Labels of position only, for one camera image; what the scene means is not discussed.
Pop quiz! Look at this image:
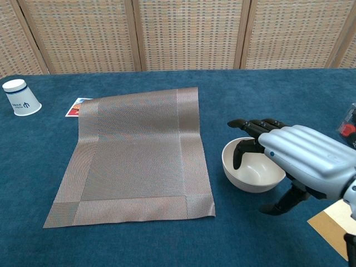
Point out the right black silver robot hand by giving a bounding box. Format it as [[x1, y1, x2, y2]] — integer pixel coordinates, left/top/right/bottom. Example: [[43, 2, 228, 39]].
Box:
[[227, 118, 356, 215]]

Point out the white bowl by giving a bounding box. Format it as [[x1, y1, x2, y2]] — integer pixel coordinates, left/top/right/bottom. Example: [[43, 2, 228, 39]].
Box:
[[221, 136, 287, 194]]

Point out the grey woven placemat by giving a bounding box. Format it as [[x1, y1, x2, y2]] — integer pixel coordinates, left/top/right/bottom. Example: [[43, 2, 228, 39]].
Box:
[[42, 86, 217, 229]]

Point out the red black object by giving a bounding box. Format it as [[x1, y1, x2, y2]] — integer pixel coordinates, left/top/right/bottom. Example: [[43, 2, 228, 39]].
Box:
[[335, 102, 356, 150]]

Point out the white and brown card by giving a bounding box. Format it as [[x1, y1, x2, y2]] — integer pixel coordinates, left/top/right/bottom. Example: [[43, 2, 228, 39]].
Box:
[[307, 199, 356, 261]]

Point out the blue felt table cover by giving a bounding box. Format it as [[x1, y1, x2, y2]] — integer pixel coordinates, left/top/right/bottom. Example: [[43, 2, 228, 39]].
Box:
[[0, 68, 356, 267]]

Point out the bamboo folding screen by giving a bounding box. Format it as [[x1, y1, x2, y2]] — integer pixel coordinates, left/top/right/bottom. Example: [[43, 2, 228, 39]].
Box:
[[0, 0, 356, 79]]

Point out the red palace postcard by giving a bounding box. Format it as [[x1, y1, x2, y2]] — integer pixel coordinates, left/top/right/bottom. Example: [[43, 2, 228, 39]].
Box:
[[65, 97, 94, 118]]

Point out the white paper cup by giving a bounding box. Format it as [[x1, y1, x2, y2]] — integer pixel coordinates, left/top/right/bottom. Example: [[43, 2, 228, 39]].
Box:
[[2, 78, 42, 117]]

